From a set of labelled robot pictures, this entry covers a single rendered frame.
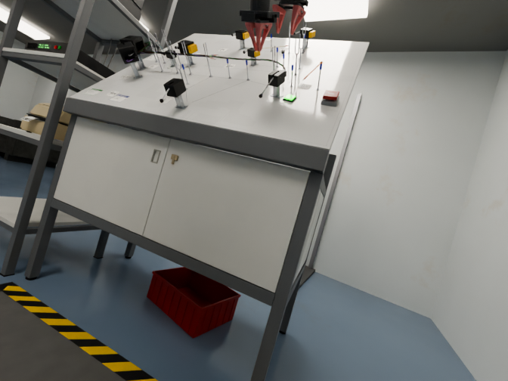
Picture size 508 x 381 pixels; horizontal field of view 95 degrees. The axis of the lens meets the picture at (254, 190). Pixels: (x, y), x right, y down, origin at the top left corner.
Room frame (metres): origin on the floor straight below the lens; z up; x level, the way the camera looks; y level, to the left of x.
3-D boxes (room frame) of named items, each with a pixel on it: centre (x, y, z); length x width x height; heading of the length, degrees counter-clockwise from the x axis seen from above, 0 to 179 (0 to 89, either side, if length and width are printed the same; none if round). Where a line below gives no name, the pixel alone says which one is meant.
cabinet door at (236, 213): (0.82, 0.11, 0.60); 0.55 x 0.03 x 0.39; 71
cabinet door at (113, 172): (1.00, 0.62, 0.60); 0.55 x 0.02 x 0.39; 71
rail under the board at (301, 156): (0.89, 0.37, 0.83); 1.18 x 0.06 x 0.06; 71
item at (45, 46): (1.31, 1.15, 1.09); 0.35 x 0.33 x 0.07; 71
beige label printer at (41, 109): (1.30, 1.10, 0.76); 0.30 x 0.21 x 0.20; 164
